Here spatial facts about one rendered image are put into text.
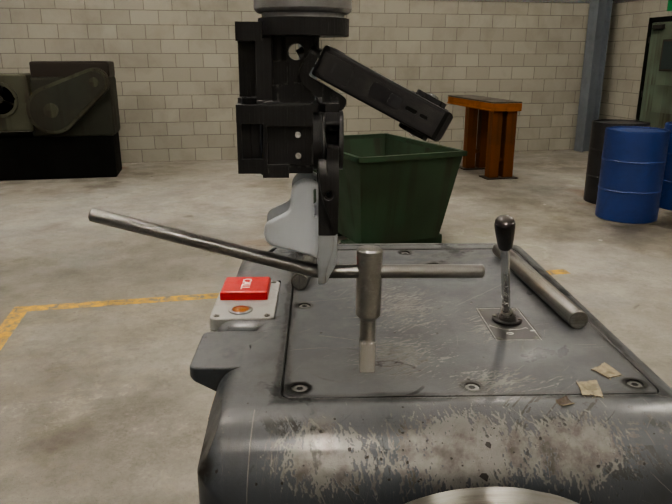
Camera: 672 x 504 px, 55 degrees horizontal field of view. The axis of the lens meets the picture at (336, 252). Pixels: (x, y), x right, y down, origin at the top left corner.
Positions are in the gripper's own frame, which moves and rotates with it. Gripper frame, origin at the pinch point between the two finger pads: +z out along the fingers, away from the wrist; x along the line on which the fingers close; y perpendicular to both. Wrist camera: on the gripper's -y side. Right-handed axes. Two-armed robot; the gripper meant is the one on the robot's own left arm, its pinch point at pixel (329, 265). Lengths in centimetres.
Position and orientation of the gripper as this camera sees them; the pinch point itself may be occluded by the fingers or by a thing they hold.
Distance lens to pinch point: 55.0
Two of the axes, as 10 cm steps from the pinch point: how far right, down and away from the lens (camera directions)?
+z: -0.1, 9.6, 2.9
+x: 0.5, 2.9, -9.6
